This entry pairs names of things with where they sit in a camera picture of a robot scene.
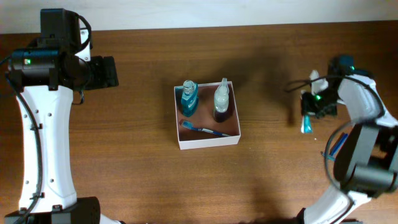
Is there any teal mouthwash bottle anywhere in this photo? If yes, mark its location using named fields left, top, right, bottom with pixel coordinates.
left=181, top=80, right=198, bottom=117

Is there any blue disposable razor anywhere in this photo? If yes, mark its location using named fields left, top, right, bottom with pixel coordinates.
left=327, top=133, right=348, bottom=161

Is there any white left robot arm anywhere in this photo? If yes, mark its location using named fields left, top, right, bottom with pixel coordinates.
left=5, top=27, right=118, bottom=223

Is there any blue white toothbrush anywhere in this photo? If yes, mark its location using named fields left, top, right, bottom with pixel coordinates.
left=180, top=120, right=230, bottom=137

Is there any clear spray bottle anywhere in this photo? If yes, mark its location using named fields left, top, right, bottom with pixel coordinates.
left=213, top=78, right=230, bottom=123

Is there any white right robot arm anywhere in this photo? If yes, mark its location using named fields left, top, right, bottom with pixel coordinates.
left=297, top=55, right=397, bottom=223

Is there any white cardboard box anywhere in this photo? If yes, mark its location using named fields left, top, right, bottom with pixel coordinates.
left=174, top=81, right=241, bottom=150

